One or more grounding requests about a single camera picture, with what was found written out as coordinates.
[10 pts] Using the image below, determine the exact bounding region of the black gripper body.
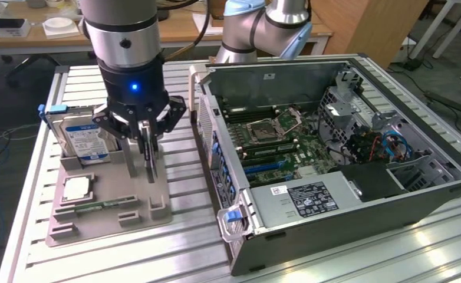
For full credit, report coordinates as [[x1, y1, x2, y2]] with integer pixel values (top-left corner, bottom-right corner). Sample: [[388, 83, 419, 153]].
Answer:
[[97, 57, 169, 140]]

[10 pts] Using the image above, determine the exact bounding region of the green motherboard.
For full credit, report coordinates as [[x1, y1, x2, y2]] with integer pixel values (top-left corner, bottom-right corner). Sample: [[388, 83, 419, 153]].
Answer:
[[218, 101, 339, 189]]

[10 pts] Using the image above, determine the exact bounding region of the metal socket cover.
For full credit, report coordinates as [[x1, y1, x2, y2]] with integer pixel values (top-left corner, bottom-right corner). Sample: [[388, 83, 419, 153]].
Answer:
[[275, 106, 305, 138]]

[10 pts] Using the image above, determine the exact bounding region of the silver CPU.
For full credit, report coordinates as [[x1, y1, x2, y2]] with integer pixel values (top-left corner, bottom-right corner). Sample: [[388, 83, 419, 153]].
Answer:
[[63, 177, 92, 200]]

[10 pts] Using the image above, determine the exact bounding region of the brown cardboard box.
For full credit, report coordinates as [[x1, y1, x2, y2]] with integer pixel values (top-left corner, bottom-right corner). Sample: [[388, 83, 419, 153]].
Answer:
[[206, 0, 227, 20]]

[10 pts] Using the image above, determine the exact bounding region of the white paper stack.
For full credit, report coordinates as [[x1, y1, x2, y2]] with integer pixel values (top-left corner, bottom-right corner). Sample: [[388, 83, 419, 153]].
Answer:
[[192, 13, 225, 36]]

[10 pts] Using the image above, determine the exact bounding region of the wooden cabinet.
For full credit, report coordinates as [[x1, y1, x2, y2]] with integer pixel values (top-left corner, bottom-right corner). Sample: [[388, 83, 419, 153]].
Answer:
[[312, 0, 430, 68]]

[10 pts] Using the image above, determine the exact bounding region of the hard disk in blue caddy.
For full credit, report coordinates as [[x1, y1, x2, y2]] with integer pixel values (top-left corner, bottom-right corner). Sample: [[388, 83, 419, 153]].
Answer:
[[37, 101, 117, 165]]

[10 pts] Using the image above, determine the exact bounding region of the open black PC case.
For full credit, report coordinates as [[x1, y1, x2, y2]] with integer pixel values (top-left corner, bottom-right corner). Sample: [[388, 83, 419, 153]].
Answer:
[[188, 57, 461, 277]]

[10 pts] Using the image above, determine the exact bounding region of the blue case latch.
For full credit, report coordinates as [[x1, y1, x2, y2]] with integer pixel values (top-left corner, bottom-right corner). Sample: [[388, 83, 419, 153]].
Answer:
[[221, 208, 241, 222]]

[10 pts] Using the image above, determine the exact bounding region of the white table frame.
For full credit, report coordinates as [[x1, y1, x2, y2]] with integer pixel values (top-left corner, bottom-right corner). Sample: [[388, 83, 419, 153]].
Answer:
[[408, 0, 461, 80]]

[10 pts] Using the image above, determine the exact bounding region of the long expansion slot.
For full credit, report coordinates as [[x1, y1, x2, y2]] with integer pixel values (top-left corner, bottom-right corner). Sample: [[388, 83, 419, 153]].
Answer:
[[244, 163, 288, 175]]

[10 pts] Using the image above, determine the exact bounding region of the black floor device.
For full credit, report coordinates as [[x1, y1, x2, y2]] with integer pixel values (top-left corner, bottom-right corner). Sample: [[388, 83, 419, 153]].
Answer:
[[400, 58, 423, 71]]

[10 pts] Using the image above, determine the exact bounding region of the grey power supply unit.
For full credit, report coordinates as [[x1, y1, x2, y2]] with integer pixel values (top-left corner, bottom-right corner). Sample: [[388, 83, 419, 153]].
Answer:
[[249, 172, 363, 229]]

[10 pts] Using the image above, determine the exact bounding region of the white box with black top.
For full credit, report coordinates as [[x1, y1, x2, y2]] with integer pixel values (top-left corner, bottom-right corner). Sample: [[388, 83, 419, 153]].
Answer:
[[0, 18, 31, 38]]

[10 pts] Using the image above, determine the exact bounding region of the wooden office desk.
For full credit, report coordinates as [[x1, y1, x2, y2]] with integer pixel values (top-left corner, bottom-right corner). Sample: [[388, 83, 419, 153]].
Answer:
[[157, 0, 333, 64], [0, 0, 97, 64]]

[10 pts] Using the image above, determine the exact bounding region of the metal disk bay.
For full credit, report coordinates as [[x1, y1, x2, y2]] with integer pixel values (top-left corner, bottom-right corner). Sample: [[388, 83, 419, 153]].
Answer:
[[384, 154, 455, 194]]

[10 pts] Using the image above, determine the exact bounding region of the green RAM stick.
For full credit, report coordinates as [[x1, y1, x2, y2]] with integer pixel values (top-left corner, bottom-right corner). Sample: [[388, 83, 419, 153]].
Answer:
[[73, 199, 121, 212], [240, 143, 299, 159]]

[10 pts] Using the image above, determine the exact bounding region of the blue wire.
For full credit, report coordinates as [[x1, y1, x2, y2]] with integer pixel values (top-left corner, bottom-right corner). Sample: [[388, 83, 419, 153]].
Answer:
[[383, 129, 414, 162]]

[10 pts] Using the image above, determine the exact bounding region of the black plastic cover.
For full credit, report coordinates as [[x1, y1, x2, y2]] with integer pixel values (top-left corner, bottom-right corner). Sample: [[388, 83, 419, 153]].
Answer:
[[335, 163, 408, 203]]

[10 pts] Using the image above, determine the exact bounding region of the black expansion slot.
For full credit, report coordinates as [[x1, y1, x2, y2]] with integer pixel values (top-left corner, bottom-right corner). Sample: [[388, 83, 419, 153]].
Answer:
[[240, 155, 285, 167]]

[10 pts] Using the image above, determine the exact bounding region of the metal drive cage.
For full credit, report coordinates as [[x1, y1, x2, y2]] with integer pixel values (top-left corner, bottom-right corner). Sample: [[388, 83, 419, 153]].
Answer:
[[316, 85, 376, 154]]

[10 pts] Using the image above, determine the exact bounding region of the low profile graphics card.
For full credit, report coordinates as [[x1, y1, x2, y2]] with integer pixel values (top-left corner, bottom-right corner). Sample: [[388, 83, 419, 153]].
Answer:
[[137, 117, 160, 185]]

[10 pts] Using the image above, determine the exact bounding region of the grey parts rack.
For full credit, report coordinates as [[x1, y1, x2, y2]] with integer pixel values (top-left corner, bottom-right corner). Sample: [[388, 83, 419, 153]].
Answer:
[[43, 135, 174, 248]]

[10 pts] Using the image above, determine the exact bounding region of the red wire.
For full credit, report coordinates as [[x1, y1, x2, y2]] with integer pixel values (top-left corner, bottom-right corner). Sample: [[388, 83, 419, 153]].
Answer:
[[368, 133, 384, 162]]

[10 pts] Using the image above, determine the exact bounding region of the black stand leg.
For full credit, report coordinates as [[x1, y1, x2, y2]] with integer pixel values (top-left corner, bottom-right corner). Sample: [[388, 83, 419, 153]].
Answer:
[[424, 90, 461, 119]]

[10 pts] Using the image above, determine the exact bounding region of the CPU socket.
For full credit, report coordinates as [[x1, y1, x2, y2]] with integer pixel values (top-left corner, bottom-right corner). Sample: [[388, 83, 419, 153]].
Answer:
[[245, 119, 284, 145]]

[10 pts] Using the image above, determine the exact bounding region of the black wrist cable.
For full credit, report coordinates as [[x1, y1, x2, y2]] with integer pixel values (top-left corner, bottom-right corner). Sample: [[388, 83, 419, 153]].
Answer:
[[157, 0, 212, 60]]

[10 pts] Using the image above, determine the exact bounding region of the black wire bundle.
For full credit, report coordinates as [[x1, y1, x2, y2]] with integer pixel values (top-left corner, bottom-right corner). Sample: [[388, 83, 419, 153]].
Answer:
[[324, 137, 359, 166]]

